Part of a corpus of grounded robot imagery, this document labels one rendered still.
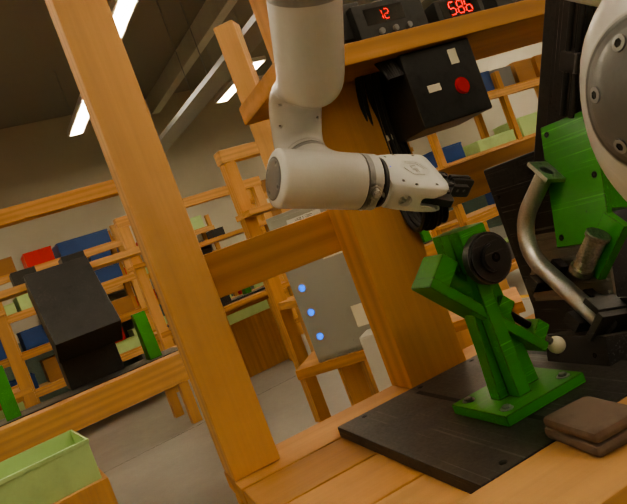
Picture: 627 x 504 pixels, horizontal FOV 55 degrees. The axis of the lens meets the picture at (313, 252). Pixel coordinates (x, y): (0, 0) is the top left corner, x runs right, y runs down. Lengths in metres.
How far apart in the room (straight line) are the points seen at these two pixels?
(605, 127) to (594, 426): 0.52
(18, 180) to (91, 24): 9.85
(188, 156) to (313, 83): 10.88
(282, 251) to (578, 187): 0.56
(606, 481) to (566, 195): 0.52
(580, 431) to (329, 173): 0.44
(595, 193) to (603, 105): 0.77
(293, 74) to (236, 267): 0.53
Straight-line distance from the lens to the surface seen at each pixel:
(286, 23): 0.74
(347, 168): 0.86
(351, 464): 1.01
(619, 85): 0.27
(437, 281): 0.87
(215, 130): 11.95
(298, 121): 0.91
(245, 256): 1.21
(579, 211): 1.08
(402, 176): 0.90
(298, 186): 0.82
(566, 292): 1.06
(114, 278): 7.70
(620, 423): 0.77
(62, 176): 11.07
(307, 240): 1.25
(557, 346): 1.02
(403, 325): 1.23
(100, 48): 1.17
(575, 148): 1.08
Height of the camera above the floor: 1.24
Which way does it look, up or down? 2 degrees down
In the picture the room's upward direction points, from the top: 20 degrees counter-clockwise
